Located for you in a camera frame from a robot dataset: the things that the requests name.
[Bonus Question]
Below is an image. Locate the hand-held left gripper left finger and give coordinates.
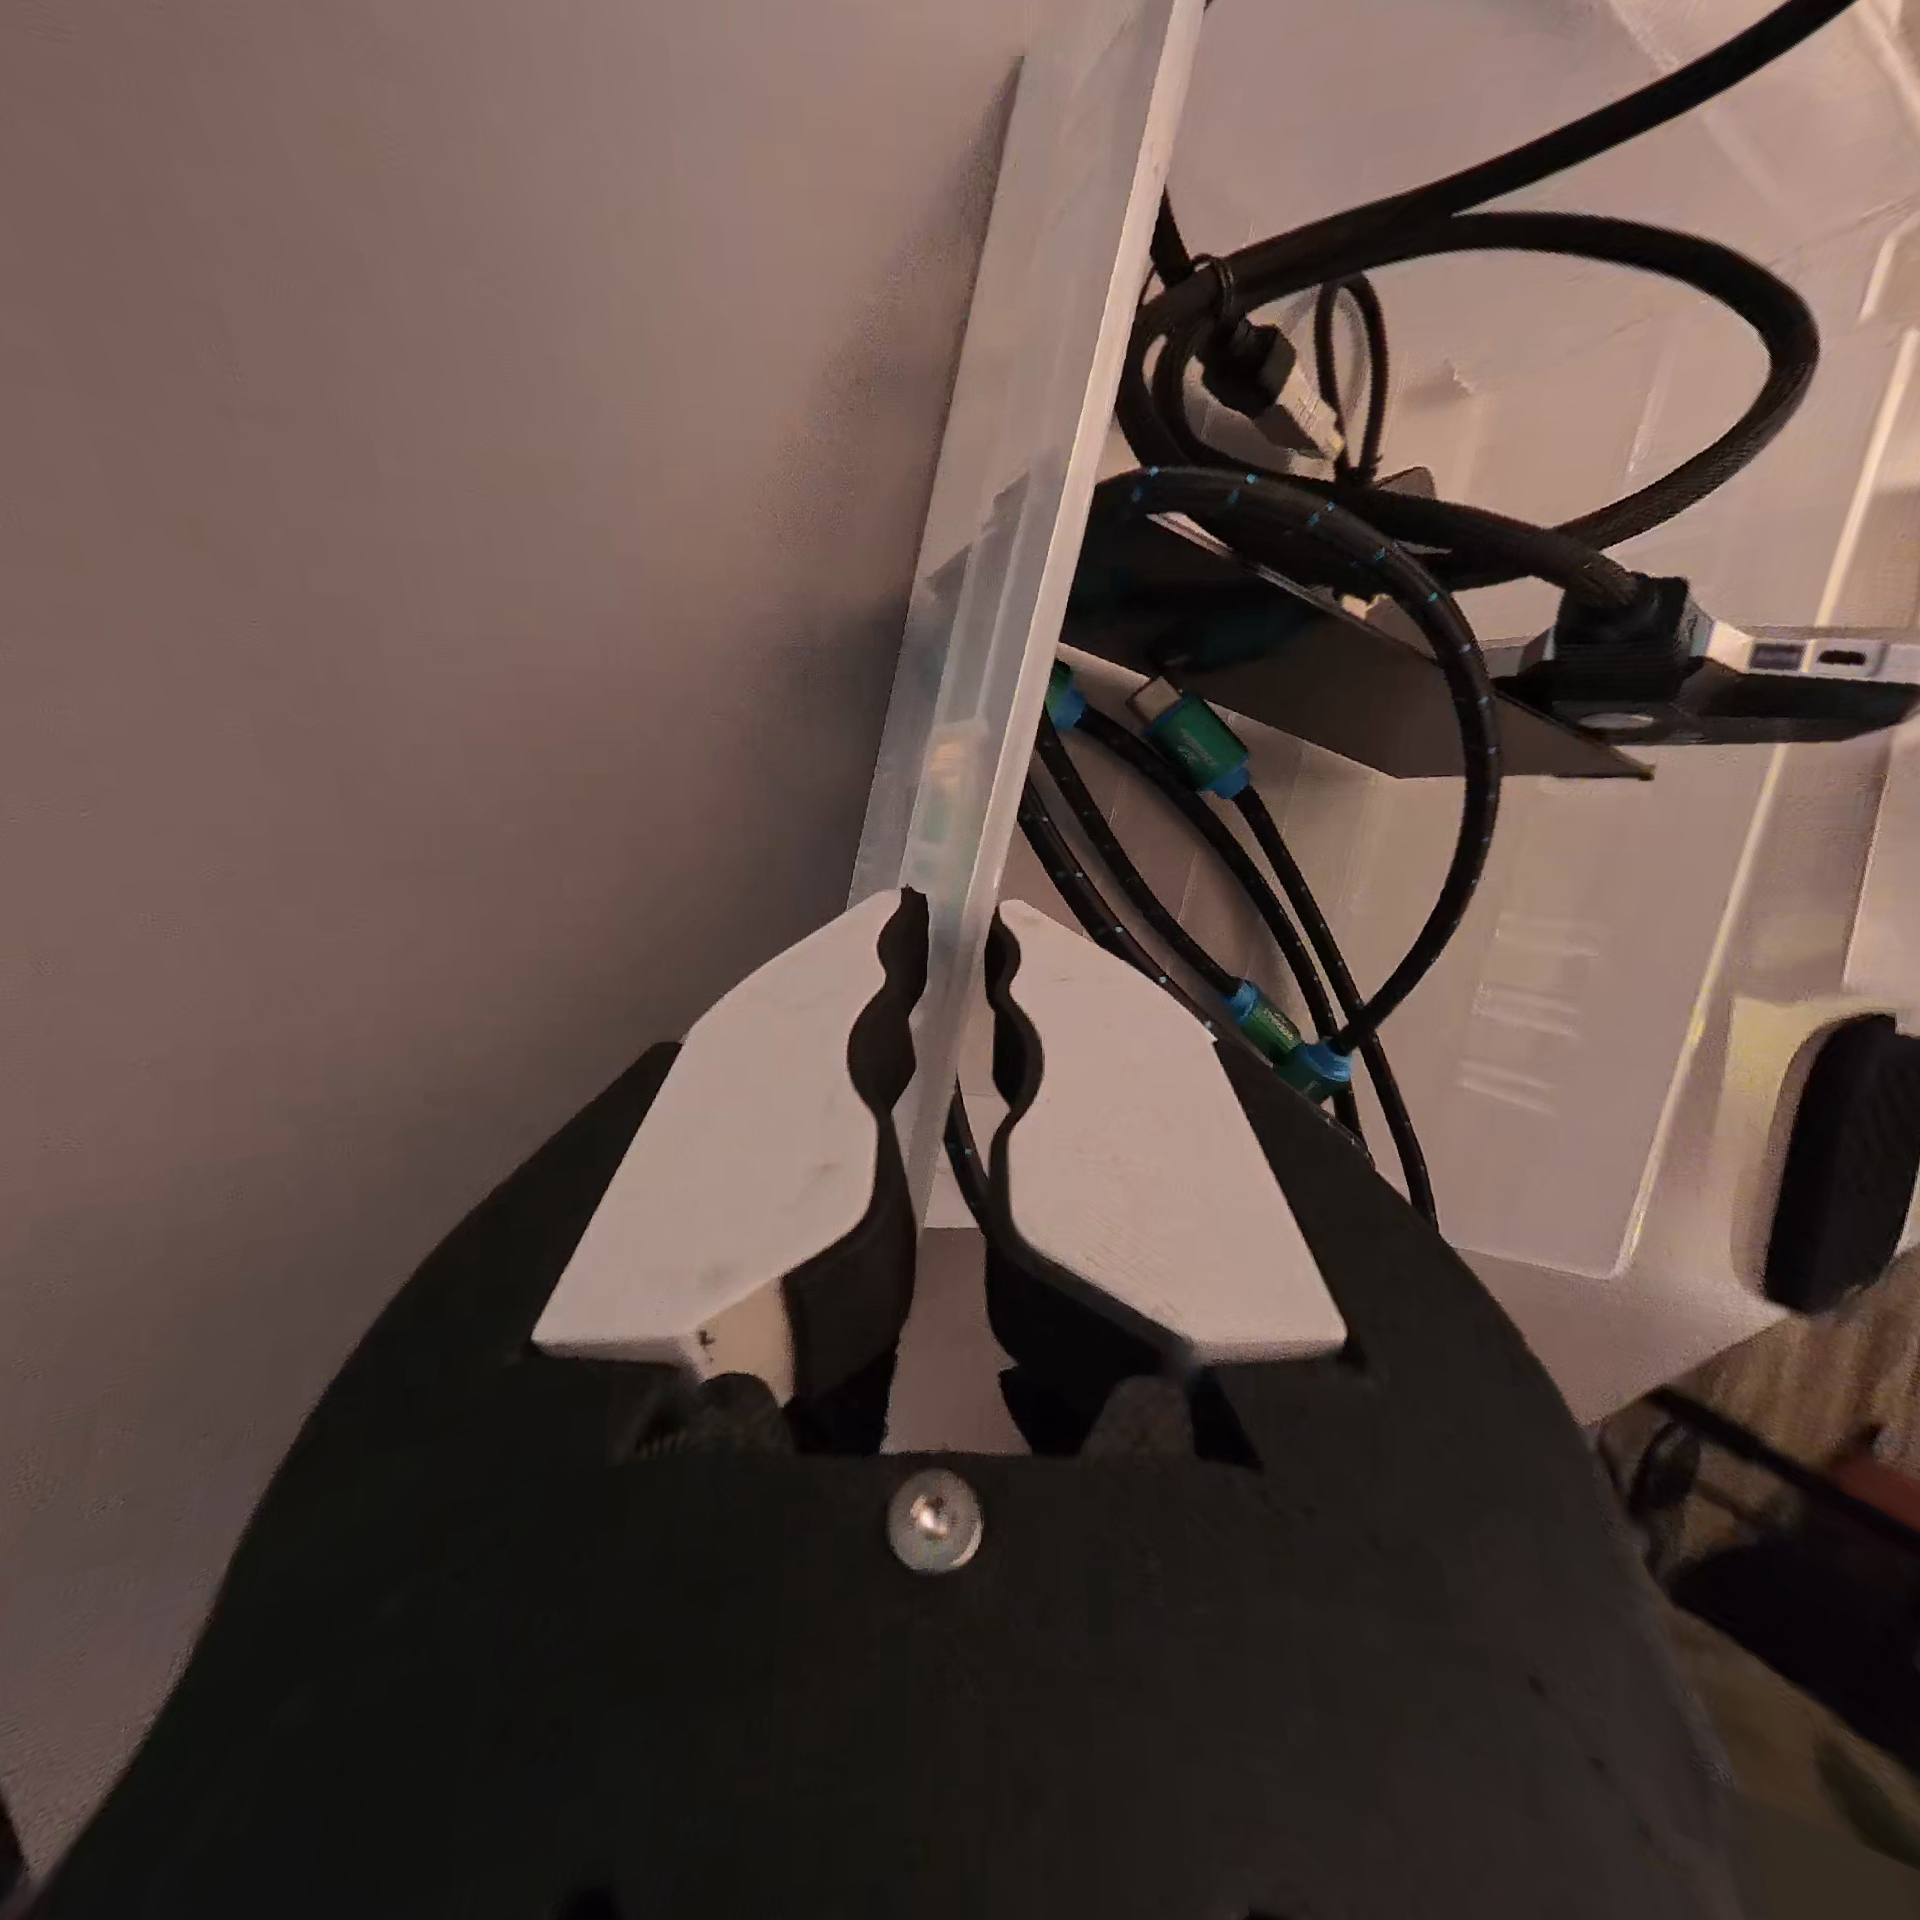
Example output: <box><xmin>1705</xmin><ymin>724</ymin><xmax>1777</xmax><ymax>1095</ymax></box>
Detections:
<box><xmin>528</xmin><ymin>889</ymin><xmax>919</xmax><ymax>1455</ymax></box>

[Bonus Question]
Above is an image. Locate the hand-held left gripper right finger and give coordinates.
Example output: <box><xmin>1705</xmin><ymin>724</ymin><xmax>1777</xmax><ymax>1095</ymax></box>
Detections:
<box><xmin>981</xmin><ymin>897</ymin><xmax>1348</xmax><ymax>1455</ymax></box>

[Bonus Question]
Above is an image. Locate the silver black hdmi switch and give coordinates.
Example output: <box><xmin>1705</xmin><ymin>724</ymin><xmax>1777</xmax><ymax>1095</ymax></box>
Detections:
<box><xmin>1475</xmin><ymin>576</ymin><xmax>1920</xmax><ymax>753</ymax></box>

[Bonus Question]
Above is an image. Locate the clear plastic bin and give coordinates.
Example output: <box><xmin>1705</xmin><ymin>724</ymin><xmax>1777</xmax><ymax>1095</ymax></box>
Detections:
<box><xmin>843</xmin><ymin>0</ymin><xmax>1920</xmax><ymax>1285</ymax></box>

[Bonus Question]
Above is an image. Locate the thick black switch cable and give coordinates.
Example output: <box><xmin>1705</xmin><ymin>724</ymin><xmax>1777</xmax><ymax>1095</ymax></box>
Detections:
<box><xmin>1123</xmin><ymin>0</ymin><xmax>1862</xmax><ymax>709</ymax></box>

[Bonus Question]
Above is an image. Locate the thin black hub cable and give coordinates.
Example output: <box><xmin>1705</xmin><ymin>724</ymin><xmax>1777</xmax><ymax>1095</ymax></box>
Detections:
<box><xmin>1312</xmin><ymin>275</ymin><xmax>1394</xmax><ymax>486</ymax></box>

